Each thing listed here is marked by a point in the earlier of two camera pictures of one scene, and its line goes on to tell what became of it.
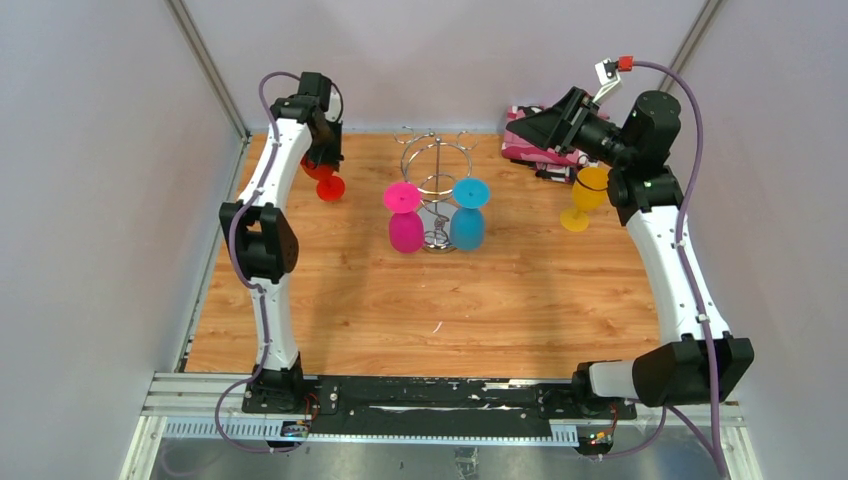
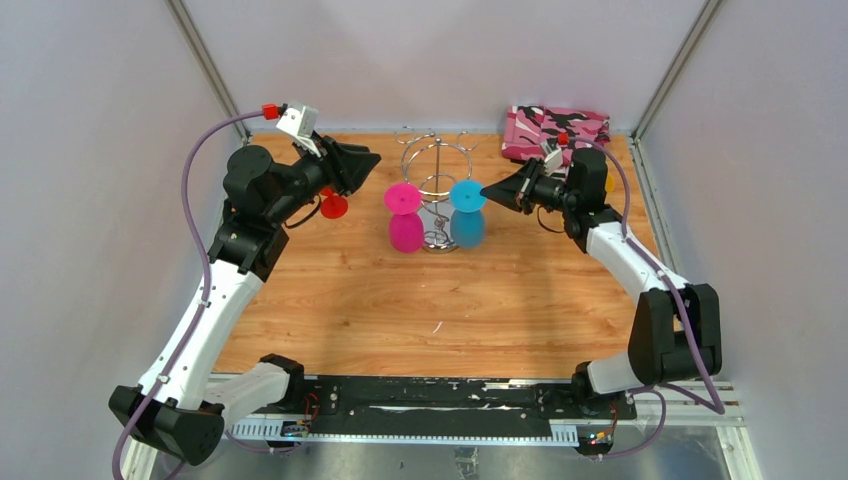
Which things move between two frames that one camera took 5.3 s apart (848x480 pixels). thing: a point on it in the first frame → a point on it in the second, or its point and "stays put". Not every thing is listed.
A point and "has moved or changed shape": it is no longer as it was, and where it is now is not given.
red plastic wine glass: [329, 187] has moved or changed shape
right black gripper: [550, 128] → [517, 190]
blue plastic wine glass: [467, 221] stays put
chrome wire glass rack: [436, 163] stays put
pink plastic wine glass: [406, 226] stays put
